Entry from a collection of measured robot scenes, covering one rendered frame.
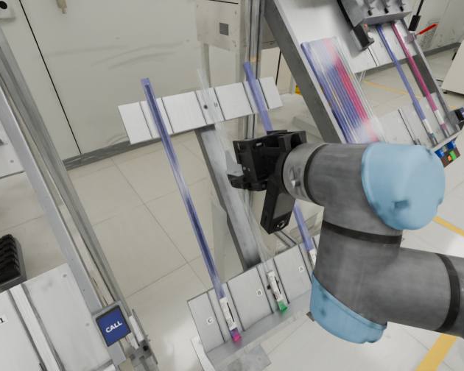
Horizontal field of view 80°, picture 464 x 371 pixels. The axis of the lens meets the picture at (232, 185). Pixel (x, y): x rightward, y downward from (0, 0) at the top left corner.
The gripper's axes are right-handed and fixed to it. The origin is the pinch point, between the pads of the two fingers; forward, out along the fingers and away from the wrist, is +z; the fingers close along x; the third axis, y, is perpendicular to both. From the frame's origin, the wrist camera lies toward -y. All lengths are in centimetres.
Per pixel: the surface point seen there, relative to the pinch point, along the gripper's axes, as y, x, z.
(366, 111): 1, -61, 16
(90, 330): -19.1, 33.4, 2.3
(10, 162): 11.7, 36.1, 12.0
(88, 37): 78, 2, 172
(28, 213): -6, 48, 63
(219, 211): -9.0, 2.9, 6.3
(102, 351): -23.2, 32.9, 0.9
